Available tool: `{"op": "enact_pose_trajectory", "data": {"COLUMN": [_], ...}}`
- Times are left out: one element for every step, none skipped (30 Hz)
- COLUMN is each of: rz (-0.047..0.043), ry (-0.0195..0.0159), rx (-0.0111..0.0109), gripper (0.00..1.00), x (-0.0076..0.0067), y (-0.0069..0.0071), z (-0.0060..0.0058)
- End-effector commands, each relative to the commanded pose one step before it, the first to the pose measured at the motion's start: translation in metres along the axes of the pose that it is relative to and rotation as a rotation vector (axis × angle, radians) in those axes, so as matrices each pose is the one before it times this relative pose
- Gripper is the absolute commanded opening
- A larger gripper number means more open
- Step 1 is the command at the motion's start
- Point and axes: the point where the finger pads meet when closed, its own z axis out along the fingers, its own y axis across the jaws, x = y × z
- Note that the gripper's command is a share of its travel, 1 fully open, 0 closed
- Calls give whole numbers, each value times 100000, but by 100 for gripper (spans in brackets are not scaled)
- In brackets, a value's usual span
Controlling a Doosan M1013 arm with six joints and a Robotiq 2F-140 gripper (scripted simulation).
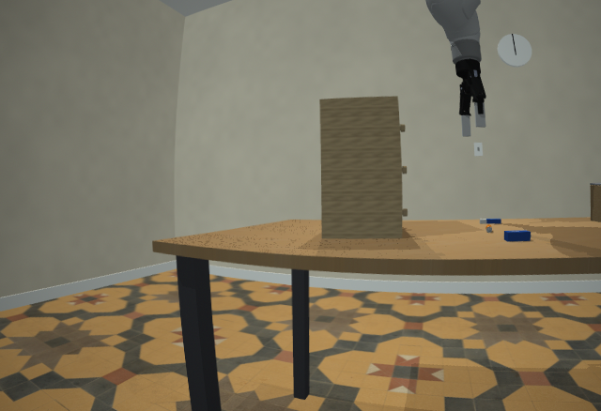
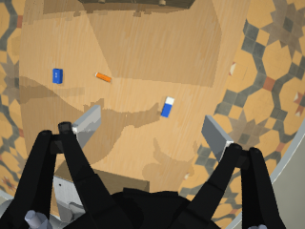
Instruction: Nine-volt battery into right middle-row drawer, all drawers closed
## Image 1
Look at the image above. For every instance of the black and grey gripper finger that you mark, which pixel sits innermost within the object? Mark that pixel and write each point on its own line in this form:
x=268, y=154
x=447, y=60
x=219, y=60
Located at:
x=465, y=116
x=479, y=106

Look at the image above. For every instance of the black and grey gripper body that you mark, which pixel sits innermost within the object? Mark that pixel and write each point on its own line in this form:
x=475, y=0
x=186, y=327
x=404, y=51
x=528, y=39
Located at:
x=463, y=68

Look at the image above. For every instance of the blue nine-volt battery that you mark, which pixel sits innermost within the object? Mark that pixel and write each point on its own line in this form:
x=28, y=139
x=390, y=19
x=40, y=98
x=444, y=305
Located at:
x=517, y=235

